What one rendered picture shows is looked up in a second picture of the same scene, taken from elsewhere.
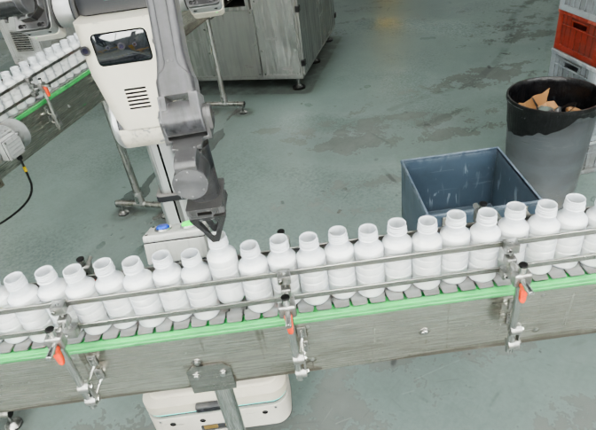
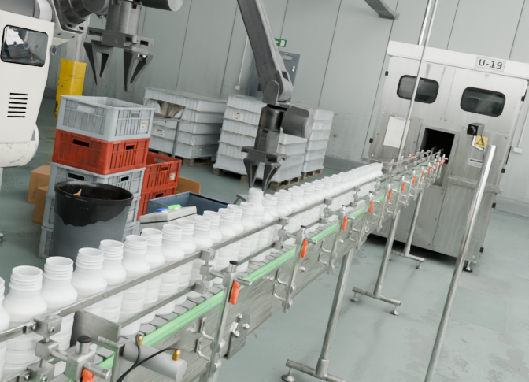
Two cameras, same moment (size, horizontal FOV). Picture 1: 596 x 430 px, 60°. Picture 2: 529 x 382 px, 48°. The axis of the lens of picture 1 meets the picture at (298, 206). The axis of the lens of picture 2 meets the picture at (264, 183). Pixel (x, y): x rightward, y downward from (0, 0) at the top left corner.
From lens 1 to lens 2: 1.60 m
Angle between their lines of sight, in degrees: 69
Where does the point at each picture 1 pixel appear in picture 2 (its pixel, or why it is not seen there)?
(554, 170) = not seen: hidden behind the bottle
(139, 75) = (27, 80)
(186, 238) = (189, 215)
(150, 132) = (11, 149)
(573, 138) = (121, 224)
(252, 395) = not seen: outside the picture
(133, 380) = (208, 351)
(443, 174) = not seen: hidden behind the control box
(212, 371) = (243, 325)
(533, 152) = (94, 239)
